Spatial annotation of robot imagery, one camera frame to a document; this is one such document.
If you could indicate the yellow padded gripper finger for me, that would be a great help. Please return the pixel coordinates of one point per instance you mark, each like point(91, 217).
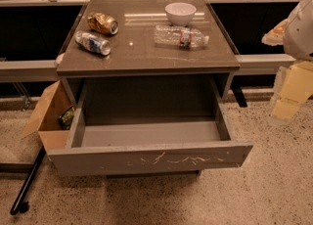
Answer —
point(293, 86)
point(276, 35)

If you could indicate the grey top drawer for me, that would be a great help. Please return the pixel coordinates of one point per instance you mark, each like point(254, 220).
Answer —
point(149, 125)

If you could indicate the grey drawer cabinet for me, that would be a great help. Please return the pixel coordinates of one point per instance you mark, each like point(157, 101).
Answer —
point(135, 53)

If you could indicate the white bowl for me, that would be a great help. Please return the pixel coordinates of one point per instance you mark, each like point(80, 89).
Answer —
point(180, 13)

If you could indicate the clear plastic water bottle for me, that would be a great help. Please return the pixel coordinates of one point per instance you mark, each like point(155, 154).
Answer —
point(184, 37)

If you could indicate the crushed blue silver can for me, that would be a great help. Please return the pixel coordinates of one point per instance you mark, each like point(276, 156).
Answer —
point(92, 43)

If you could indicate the crushed gold can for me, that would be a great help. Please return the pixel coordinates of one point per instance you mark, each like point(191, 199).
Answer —
point(102, 23)

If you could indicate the green snack packet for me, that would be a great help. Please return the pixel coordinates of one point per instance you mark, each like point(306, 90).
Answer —
point(65, 120)

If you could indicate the open cardboard box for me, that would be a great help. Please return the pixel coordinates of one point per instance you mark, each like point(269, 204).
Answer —
point(44, 120)

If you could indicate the black metal floor bar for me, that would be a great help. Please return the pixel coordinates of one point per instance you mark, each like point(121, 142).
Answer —
point(20, 205)

